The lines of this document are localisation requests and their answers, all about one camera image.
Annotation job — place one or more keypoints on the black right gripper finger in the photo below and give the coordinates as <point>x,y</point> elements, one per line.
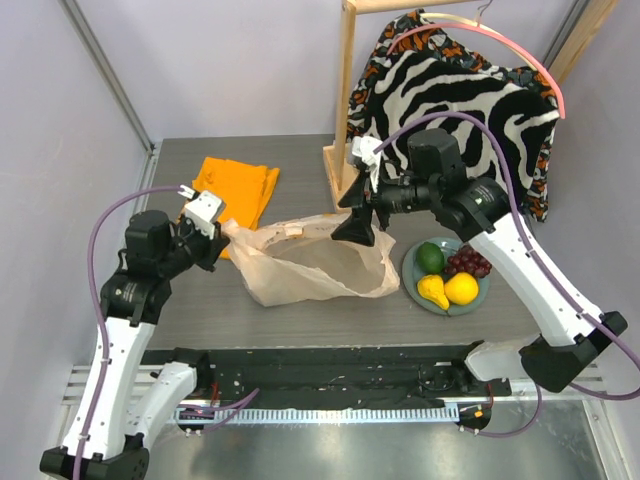
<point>356,228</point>
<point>358,195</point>

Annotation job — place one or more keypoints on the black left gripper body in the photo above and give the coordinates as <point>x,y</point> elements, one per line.
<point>191,247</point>

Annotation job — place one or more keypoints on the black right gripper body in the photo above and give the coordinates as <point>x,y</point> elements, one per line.
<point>368,198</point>

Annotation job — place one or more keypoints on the green fake fruit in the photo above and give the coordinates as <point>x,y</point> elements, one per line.
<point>430,258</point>

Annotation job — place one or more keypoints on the banana print plastic bag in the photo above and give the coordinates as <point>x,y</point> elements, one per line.
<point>297,260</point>

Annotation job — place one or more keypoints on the yellow fake pear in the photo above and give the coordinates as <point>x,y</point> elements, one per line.
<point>431,288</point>

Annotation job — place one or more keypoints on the red fake grapes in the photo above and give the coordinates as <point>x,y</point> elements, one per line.
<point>467,260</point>

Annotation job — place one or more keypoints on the yellow fake lemon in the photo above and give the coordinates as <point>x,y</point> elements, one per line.
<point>461,289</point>

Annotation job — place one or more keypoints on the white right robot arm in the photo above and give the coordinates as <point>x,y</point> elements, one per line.
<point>573,331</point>

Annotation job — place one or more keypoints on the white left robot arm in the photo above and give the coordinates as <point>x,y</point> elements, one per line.
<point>110,438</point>

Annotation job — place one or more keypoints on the grey round plate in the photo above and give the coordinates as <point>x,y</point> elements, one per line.
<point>411,273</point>

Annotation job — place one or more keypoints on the folded orange cloth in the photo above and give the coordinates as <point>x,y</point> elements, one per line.
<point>245,189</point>

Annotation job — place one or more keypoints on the zebra print garment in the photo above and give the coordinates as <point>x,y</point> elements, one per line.
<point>516,105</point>

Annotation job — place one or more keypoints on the orange patterned garment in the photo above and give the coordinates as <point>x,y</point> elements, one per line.
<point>414,32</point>

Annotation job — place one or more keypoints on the wooden clothes rack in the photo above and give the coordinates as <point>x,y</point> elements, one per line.
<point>577,32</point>

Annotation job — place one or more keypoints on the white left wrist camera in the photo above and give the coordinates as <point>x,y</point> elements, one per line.
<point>203,208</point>

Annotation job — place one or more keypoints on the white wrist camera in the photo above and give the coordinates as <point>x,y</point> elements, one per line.
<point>365,157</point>
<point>203,208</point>

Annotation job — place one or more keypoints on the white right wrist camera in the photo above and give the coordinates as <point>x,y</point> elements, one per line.
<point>365,157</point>

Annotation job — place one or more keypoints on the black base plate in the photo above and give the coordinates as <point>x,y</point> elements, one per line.
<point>351,383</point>

